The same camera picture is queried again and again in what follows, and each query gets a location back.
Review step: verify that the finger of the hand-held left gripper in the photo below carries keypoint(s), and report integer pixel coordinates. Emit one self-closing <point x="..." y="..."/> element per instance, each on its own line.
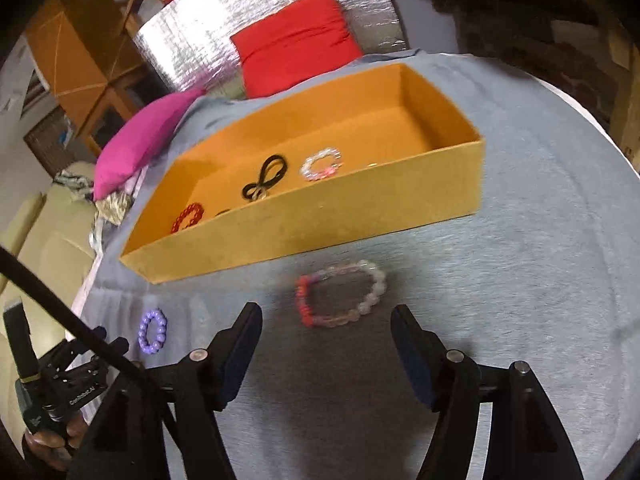
<point x="107" y="342"/>

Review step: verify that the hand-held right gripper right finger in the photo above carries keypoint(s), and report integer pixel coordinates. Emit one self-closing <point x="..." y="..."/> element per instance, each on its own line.
<point x="415" y="360"/>

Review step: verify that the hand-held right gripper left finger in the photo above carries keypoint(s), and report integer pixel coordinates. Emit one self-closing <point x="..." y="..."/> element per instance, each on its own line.
<point x="240" y="360"/>

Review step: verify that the orange cardboard box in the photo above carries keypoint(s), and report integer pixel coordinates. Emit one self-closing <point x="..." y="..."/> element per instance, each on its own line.
<point x="300" y="230"/>

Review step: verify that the person's left hand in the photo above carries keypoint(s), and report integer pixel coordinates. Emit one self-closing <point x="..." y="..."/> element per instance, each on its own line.
<point x="45" y="445"/>

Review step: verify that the beige sofa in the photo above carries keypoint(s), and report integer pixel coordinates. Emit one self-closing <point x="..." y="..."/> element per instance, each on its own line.
<point x="45" y="260"/>

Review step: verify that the patterned cloth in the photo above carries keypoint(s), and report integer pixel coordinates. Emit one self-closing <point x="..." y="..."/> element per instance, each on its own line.
<point x="114" y="207"/>

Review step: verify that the grey blanket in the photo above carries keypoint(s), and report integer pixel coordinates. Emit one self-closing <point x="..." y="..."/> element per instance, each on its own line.
<point x="525" y="260"/>

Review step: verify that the magenta cushion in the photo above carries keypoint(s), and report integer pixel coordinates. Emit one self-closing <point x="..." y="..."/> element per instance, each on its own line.
<point x="140" y="140"/>

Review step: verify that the brown slatted panel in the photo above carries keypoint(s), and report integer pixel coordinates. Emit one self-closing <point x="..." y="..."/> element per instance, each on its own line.
<point x="45" y="140"/>

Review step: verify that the wooden cabinet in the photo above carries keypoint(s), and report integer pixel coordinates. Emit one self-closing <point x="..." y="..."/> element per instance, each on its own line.
<point x="75" y="50"/>

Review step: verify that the silver foil mat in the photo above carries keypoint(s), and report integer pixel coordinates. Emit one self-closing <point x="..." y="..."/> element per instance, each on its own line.
<point x="195" y="40"/>

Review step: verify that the large red cushion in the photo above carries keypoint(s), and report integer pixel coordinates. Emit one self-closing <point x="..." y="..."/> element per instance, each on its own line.
<point x="295" y="45"/>

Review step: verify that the dark wooden furniture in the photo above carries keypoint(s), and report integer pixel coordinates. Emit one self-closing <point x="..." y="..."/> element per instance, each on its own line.
<point x="550" y="35"/>

